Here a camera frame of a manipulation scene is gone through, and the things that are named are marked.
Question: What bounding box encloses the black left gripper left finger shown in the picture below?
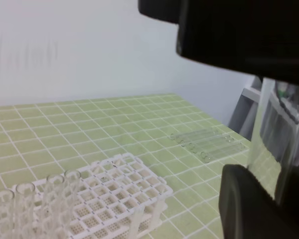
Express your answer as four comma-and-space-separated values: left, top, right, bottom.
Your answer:
218, 164, 299, 239

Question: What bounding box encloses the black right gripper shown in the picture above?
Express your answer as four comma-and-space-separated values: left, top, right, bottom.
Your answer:
138, 0, 299, 85

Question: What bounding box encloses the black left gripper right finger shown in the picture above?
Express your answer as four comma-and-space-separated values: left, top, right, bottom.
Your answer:
275, 165, 299, 224

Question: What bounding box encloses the clear glass test tube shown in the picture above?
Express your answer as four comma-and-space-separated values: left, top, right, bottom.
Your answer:
246, 77, 299, 207

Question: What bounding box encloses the white plastic test tube rack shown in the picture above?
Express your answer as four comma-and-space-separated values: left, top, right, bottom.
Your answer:
8, 153, 173, 239

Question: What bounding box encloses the clear test tube in rack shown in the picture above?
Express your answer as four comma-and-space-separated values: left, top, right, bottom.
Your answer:
62, 169, 81, 232
0, 189, 14, 239
42, 174, 65, 239
15, 183, 35, 239

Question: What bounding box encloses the green grid tablecloth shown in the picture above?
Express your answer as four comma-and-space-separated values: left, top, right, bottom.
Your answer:
0, 93, 282, 239

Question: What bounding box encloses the grey metal shelf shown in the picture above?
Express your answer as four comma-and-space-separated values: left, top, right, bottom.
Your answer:
229, 77, 299, 166

